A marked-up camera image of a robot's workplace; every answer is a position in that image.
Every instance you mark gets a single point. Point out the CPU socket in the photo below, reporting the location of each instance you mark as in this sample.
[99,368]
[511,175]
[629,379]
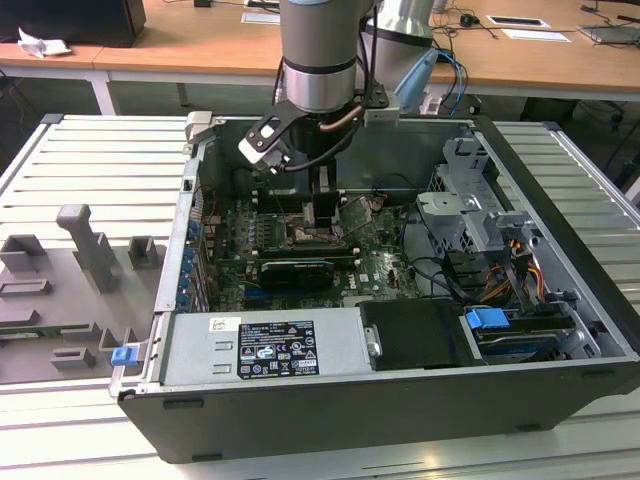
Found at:
[300,239]

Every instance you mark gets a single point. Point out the green motherboard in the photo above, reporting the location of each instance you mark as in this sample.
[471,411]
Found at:
[385,270]

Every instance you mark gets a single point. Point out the silver square CPU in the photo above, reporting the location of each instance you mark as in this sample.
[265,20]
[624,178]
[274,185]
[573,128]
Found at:
[309,216]

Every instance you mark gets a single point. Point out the white pendant holder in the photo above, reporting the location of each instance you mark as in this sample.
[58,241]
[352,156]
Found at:
[430,105]

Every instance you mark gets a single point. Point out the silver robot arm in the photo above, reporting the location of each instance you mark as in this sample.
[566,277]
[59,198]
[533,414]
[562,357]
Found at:
[317,40]

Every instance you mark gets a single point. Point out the grey flat tray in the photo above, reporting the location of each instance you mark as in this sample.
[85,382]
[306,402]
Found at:
[610,32]

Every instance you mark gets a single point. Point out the wooden desk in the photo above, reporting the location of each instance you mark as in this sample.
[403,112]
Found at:
[200,45]

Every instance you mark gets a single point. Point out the white paper sheet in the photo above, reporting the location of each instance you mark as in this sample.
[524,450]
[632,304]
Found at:
[535,35]

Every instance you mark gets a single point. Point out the green circuit board strip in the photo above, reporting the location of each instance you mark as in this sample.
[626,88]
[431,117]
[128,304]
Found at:
[30,330]

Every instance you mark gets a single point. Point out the grey metal drive cage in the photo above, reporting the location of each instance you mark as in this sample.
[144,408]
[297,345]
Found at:
[450,210]

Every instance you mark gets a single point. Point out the black plastic air shroud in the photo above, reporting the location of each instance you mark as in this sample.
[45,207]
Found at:
[415,335]

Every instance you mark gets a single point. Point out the black computer mouse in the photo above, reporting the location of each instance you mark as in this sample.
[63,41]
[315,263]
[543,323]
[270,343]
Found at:
[469,20]

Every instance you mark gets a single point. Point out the black computer box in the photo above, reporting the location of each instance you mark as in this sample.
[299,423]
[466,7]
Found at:
[75,20]

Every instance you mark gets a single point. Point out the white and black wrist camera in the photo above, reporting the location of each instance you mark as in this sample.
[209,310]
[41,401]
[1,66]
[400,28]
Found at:
[255,150]

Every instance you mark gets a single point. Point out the black graphics card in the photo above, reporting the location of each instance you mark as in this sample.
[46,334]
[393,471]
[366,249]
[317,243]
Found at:
[295,277]

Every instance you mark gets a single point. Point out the black RAM sticks row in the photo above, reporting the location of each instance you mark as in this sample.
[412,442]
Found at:
[272,202]

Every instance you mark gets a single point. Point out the black open PC case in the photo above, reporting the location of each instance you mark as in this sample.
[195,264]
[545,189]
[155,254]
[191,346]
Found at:
[350,415]

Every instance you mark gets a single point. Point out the grey parts rack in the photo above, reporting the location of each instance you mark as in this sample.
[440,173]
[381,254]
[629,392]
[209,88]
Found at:
[60,290]

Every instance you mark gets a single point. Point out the grey power supply unit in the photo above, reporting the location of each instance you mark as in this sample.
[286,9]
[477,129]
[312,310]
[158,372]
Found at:
[200,350]

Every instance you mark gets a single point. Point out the pale blue teach pendant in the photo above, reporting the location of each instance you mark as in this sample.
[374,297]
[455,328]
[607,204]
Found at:
[417,75]

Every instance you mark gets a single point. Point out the blue disk carrier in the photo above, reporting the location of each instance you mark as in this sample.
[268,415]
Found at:
[485,317]

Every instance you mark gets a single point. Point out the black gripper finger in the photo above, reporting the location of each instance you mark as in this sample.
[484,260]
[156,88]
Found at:
[324,205]

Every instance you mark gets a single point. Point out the crumpled white paper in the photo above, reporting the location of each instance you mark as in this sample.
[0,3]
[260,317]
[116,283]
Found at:
[40,47]

